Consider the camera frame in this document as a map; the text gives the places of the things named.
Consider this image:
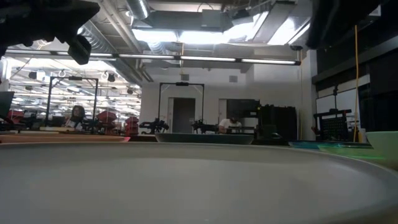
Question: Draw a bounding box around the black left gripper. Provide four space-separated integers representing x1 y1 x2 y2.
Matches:
0 0 101 65

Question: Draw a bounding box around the seated person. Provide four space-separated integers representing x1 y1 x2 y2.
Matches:
63 105 86 131

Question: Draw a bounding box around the dark computer monitor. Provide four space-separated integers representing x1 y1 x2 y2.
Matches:
0 90 15 121

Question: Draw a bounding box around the orange plastic plate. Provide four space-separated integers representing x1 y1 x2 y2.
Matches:
0 133 125 144

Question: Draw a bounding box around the grey door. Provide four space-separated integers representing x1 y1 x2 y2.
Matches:
172 97 197 134

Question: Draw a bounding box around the long ceiling light fixture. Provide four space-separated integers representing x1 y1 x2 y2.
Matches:
4 49 302 67

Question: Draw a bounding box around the dark teal plastic plate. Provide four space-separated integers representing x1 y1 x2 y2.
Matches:
154 133 254 146

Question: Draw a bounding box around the person in white shirt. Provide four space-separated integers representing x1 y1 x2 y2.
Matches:
218 116 243 135

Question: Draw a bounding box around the grey plastic plate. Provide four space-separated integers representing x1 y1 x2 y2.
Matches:
0 141 398 224

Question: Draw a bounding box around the black storage cabinet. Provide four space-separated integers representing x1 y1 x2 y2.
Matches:
256 104 298 141

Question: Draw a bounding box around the blue plastic plate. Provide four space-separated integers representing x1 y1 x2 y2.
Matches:
288 140 371 151

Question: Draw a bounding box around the white whiteboard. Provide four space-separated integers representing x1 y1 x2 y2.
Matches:
315 88 362 132

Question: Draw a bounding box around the black pegboard cart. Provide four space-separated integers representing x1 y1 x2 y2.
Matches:
312 108 353 142

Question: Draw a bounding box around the pale green plastic plate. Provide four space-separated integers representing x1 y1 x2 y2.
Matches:
365 131 398 156

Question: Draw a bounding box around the black metal rig frame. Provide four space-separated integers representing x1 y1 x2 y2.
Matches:
45 75 100 128
158 82 205 126

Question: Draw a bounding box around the round silver air duct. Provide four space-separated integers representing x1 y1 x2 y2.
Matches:
126 0 150 21

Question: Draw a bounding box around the rectangular metal air duct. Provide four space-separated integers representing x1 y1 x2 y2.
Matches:
132 8 234 34

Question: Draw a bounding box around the dark wall screen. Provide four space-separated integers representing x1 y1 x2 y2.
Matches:
226 98 261 119

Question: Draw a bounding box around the yellow hanging cable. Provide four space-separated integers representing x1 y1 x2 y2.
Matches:
353 24 359 143

